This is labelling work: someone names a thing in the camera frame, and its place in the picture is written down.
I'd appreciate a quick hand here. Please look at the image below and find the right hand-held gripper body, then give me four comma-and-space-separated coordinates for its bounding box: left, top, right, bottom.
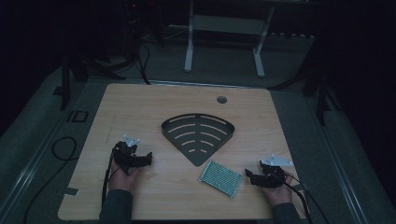
252, 153, 294, 189

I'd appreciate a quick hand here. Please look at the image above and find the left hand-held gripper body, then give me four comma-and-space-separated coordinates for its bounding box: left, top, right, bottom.
112, 134, 145, 175

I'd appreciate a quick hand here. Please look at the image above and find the green perforated circuit board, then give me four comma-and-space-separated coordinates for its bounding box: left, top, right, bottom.
198, 160, 243, 199

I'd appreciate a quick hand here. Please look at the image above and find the black slotted corner shelf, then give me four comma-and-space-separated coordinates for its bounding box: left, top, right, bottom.
161, 113, 236, 168

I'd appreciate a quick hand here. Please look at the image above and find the person's right hand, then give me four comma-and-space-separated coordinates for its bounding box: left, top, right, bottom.
262, 171, 294, 207

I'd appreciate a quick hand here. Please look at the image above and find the person's left hand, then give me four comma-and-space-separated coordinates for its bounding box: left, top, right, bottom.
107, 159, 142, 193

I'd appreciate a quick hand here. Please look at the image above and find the black tripod stand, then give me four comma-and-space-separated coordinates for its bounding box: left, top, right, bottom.
267, 31, 344, 127
59, 0, 150, 112

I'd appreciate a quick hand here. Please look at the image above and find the white metal stand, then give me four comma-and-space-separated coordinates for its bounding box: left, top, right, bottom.
183, 0, 276, 78

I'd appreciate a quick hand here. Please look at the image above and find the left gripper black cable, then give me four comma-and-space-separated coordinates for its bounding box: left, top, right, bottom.
101, 148, 120, 207

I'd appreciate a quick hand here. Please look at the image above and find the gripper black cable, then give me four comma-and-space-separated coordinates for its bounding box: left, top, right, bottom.
101, 148, 120, 207
274, 173, 331, 224

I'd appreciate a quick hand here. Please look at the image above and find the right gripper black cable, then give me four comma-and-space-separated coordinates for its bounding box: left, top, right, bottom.
274, 173, 331, 224

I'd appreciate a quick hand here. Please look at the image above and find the black floor cable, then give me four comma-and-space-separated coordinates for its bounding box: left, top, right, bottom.
21, 135, 79, 224

